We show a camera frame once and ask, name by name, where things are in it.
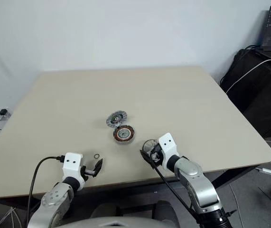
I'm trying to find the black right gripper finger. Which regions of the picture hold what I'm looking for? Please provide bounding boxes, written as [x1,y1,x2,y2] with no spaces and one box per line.
[141,139,160,149]
[139,149,156,168]

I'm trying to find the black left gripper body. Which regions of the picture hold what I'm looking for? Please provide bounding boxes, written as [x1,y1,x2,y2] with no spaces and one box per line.
[80,165,97,182]

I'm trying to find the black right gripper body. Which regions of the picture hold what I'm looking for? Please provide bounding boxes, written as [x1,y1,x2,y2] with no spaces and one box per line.
[150,143,165,168]

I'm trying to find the motor stator with copper windings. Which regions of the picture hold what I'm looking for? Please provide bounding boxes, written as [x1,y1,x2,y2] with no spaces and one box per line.
[112,125,135,144]

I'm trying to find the grey toothed motor rotor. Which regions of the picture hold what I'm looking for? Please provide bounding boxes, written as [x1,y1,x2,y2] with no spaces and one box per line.
[106,111,128,128]

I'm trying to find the silver robot torso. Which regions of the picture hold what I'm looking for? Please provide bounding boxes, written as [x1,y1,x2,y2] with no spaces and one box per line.
[87,215,197,228]

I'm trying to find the white flat bar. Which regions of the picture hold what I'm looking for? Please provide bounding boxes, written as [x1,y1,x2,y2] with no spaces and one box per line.
[255,167,271,178]

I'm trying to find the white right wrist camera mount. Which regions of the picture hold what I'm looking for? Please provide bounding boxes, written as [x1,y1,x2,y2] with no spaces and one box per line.
[158,133,178,171]

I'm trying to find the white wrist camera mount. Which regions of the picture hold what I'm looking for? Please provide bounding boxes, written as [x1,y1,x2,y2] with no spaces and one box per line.
[62,153,85,190]
[158,133,178,171]

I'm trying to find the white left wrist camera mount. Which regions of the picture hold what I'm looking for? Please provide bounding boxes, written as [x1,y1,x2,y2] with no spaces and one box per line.
[62,153,85,190]

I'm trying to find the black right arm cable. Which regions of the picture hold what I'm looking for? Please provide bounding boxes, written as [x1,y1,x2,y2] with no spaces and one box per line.
[149,153,201,217]

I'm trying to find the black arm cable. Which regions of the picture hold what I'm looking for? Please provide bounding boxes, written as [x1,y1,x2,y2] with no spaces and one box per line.
[149,153,201,217]
[27,155,66,214]

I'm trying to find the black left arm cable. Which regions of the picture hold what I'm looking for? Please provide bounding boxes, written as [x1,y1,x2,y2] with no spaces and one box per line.
[27,155,66,214]

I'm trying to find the dark table frame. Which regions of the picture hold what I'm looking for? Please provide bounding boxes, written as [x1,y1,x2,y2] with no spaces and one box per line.
[0,165,257,214]

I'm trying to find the thin white floor wires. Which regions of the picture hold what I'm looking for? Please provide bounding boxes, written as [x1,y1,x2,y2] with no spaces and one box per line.
[0,201,24,228]

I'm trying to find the white cable over bag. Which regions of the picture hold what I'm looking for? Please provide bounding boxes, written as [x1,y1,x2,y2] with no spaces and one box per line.
[225,59,271,93]

